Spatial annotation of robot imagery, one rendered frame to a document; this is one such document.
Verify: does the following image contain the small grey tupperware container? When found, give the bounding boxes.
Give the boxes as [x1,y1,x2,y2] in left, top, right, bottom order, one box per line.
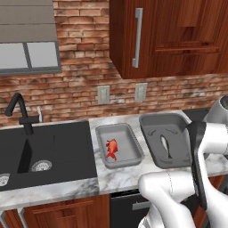
[94,123,145,170]

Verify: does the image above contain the red orange fish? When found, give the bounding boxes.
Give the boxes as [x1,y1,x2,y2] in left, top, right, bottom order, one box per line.
[105,139,118,161]

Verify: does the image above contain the large grey tupperware container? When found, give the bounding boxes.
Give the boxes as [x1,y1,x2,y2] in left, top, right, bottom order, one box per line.
[139,112,194,170]

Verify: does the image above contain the grey silver fish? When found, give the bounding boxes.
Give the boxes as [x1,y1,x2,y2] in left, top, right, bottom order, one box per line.
[159,134,174,159]

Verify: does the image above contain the white soap dispenser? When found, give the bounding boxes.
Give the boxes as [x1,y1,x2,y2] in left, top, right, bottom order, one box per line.
[37,106,44,124]

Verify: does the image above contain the black kitchen sink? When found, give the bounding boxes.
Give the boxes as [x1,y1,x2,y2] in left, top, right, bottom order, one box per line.
[0,119,99,192]

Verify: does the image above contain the black hob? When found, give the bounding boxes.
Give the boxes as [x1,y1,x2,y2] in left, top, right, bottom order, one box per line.
[182,108,211,123]

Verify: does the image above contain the black sink tap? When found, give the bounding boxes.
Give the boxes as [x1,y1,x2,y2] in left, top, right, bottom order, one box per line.
[4,93,40,136]

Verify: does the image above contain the black dishwasher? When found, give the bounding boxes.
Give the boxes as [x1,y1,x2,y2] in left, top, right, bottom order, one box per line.
[110,190,153,228]

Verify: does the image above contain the grey framed window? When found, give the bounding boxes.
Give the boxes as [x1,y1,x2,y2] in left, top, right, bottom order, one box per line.
[0,40,62,76]

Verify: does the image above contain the grey window blind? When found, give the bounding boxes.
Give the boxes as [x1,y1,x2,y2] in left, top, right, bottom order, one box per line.
[0,0,59,45]

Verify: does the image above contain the grey wall socket plate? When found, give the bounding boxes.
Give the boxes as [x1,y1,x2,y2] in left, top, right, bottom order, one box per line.
[97,85,111,105]
[134,82,148,103]

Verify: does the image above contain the silver cupboard door handle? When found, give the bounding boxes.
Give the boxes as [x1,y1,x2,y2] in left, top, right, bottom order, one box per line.
[132,7,143,69]

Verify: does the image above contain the silver dishwasher handle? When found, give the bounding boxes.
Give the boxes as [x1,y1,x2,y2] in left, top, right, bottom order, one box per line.
[132,200,151,211]

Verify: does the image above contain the wooden wall cupboard door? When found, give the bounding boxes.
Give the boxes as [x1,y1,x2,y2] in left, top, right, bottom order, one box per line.
[109,0,228,80]

